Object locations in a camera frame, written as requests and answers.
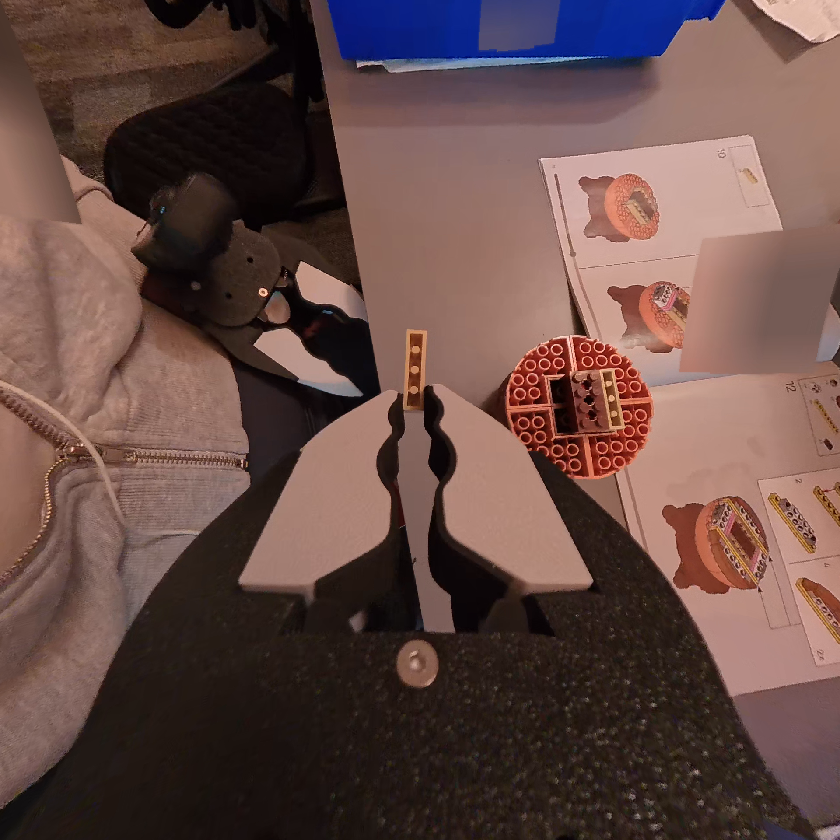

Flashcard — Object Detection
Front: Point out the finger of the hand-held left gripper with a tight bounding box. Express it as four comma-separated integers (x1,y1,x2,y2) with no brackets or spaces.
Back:
243,326,375,399
283,260,372,345

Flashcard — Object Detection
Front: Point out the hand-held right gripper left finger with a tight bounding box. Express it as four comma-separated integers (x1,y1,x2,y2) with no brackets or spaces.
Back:
239,388,403,599

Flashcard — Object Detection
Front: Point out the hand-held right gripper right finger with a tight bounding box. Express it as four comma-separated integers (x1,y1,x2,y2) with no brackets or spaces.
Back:
431,385,592,599

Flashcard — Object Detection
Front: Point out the round orange lego pot build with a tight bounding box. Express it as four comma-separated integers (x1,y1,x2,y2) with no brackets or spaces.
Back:
503,336,655,481

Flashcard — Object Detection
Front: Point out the tan brick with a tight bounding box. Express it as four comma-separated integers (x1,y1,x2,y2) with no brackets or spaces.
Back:
561,376,589,429
401,329,431,413

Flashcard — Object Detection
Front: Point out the grey desk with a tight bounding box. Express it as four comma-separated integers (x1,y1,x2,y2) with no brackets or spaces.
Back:
311,0,840,795

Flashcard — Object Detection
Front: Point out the open building instruction booklet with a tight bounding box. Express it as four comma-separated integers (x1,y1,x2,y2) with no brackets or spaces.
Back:
539,136,840,698

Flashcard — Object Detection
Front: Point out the blue plastic bin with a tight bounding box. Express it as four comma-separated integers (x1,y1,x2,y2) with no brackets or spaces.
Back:
329,0,727,64

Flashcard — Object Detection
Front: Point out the white paper bag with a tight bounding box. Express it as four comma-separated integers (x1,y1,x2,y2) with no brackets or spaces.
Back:
755,0,840,44

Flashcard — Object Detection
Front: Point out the white cord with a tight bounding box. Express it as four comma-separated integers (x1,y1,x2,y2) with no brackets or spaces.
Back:
0,378,130,526

